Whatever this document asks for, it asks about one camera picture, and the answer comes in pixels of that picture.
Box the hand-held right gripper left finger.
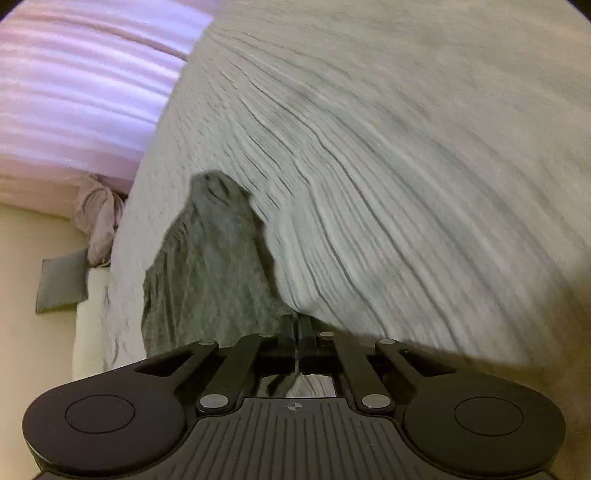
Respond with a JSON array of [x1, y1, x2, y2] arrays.
[[133, 316, 297, 415]]

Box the white pillow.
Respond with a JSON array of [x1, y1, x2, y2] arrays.
[[73, 268, 122, 380]]

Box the grey plaid cloth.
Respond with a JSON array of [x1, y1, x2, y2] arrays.
[[140, 170, 297, 361]]

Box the striped white bed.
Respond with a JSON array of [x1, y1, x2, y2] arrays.
[[74, 0, 591, 385]]

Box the pink drape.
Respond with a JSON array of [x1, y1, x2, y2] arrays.
[[0, 154, 136, 217], [139, 0, 223, 61]]

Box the crumpled pink blanket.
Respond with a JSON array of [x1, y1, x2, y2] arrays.
[[73, 174, 126, 268]]

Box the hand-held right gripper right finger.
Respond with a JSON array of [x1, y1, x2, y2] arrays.
[[298, 316, 459, 415]]

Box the white sheer curtain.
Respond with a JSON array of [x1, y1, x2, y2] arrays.
[[0, 8, 206, 163]]

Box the grey cushion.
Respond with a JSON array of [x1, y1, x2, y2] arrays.
[[35, 251, 90, 315]]

